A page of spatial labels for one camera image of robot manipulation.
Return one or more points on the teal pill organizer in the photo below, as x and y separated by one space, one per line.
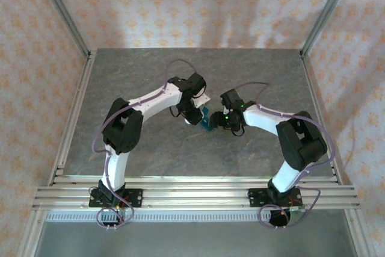
207 123

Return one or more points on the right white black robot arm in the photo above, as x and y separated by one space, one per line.
300 142

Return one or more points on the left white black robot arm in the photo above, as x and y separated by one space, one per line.
123 127

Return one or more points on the aluminium mounting rails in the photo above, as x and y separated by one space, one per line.
192 196

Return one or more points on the orange patterned cloth backdrop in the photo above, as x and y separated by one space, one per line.
192 4

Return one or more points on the small green circuit board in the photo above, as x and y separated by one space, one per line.
297 209

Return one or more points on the grey metal sheet panel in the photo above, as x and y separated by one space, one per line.
192 239

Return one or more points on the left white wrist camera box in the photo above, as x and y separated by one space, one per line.
203 100

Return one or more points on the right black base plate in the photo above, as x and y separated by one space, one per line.
255 196

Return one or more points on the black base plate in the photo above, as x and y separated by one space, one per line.
255 196
133 192

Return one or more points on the aluminium side rail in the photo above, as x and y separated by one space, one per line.
81 88
307 70

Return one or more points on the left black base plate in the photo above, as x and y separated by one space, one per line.
133 192

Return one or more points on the aluminium frame post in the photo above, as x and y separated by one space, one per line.
63 13
327 13

